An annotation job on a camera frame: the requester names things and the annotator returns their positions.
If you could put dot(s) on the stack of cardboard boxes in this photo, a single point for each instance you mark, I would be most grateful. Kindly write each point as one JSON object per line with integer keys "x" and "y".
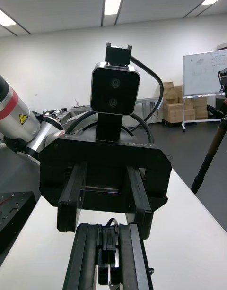
{"x": 175, "y": 110}

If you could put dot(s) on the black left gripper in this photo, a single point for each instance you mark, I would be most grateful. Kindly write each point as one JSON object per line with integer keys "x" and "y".
{"x": 106, "y": 157}

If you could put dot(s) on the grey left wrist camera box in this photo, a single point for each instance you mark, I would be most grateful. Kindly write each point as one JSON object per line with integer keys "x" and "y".
{"x": 114, "y": 91}

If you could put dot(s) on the black camera tripod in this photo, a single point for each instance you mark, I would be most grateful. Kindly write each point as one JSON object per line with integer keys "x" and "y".
{"x": 210, "y": 153}

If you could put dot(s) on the silver and black left arm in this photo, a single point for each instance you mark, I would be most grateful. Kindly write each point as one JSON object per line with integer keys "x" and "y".
{"x": 16, "y": 115}

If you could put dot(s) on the whiteboard on wheeled stand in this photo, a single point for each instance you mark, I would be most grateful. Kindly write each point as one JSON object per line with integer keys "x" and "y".
{"x": 201, "y": 75}

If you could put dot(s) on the white desk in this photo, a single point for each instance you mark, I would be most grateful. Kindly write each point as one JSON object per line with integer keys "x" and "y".
{"x": 149, "y": 100}

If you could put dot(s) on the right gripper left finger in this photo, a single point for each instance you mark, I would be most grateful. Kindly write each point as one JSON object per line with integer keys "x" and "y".
{"x": 82, "y": 259}

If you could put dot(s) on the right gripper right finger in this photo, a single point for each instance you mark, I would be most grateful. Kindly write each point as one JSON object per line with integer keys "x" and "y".
{"x": 132, "y": 259}

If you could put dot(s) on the cluttered grey desk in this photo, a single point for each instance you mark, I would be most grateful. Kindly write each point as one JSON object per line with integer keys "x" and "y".
{"x": 75, "y": 110}

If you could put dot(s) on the black perforated plate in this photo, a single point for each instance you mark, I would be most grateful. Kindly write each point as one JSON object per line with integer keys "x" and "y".
{"x": 14, "y": 214}

